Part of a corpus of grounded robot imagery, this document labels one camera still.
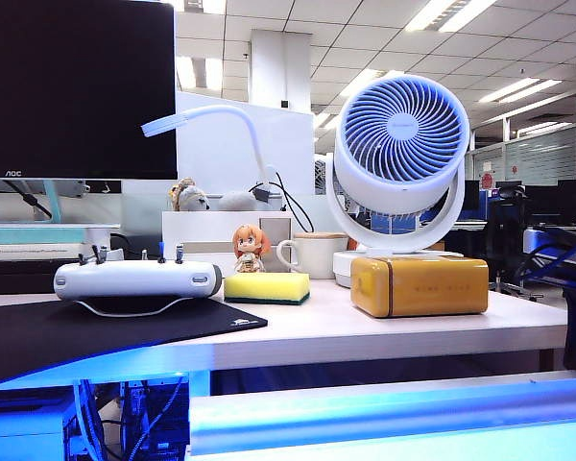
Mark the white desk drawer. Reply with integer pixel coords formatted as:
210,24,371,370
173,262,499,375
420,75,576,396
189,369,576,461

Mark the yellow cleaning sponge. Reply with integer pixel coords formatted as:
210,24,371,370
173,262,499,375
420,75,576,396
223,272,312,306

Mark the black office chair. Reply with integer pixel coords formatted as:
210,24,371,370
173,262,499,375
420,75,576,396
484,191,544,300

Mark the yellow metal tin box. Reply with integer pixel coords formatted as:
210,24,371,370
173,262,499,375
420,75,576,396
349,255,490,319

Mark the white desk fan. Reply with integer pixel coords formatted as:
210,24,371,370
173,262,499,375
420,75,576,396
325,71,472,289

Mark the white ceramic mug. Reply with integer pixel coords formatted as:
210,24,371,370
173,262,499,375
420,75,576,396
276,237,349,280

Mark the round wooden mug lid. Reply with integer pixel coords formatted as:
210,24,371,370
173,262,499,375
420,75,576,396
293,231,349,241

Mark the orange-haired anime girl figurine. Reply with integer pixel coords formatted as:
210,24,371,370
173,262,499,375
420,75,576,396
233,224,272,275

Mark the white partition board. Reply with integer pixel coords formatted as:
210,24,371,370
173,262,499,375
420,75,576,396
175,90,316,196

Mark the grey plush toy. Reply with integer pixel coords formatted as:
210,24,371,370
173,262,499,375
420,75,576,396
218,190,259,212

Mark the white gooseneck desk lamp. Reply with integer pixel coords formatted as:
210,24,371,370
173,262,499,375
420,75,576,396
140,105,284,203

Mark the white desk organizer box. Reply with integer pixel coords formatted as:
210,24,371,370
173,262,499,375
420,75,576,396
161,191,294,279

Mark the beige-maned plush toy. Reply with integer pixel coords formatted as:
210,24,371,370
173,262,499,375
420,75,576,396
169,177,211,212

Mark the white RC transmitter controller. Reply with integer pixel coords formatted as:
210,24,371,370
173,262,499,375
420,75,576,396
53,243,223,318

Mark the black Corsair mouse pad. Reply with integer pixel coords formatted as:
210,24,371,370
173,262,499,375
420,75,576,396
0,298,269,390

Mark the black AOC monitor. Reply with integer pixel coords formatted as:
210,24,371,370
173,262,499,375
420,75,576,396
0,0,179,182

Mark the teal monitor riser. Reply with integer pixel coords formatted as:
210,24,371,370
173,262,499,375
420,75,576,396
0,178,124,263

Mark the black lamp power cable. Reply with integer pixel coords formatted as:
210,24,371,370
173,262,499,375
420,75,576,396
249,172,316,234

